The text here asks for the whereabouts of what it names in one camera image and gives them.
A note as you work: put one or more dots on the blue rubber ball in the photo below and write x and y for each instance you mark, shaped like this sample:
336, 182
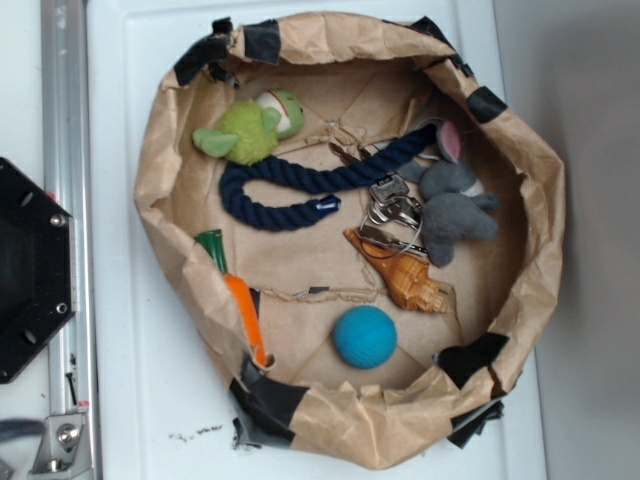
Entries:
365, 337

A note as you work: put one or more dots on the brown paper bag bin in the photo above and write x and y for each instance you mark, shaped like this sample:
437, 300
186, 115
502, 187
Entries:
363, 80

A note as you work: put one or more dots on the silver key bunch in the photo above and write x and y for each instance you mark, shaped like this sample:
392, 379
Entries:
391, 202

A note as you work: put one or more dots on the brown conch seashell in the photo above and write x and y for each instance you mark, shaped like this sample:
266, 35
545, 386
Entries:
405, 275

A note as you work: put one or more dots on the orange toy carrot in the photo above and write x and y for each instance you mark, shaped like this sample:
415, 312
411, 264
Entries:
212, 242

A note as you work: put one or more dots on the green plush alien toy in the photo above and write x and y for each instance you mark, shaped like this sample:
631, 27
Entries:
251, 129

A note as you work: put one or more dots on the grey plush bunny toy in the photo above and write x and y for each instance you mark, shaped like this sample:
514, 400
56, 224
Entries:
456, 205

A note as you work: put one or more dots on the navy blue rope toy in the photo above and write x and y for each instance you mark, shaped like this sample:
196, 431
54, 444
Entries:
283, 173

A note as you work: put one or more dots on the aluminium extrusion rail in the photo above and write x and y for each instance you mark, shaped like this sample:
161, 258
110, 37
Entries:
73, 382

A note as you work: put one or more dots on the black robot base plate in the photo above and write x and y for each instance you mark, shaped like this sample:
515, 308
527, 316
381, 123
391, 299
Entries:
36, 280

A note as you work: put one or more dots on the metal corner bracket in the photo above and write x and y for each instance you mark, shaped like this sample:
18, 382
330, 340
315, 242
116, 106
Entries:
63, 450

